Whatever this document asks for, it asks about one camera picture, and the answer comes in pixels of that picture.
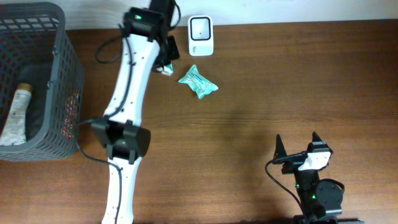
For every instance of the white cream tube gold cap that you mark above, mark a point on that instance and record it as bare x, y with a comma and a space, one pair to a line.
14, 130

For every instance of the teal Kleenex tissue pack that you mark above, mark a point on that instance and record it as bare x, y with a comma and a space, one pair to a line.
167, 70

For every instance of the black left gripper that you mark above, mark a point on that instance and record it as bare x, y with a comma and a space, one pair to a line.
173, 49

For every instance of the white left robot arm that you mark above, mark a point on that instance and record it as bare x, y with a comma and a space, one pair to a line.
146, 47

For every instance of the teal wet wipes pouch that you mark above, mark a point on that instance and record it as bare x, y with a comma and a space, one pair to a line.
197, 83

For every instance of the grey plastic mesh basket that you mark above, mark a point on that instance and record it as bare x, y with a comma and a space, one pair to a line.
36, 50

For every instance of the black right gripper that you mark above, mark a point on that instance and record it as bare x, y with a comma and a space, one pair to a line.
292, 162

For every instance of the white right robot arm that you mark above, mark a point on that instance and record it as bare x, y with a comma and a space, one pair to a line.
319, 199

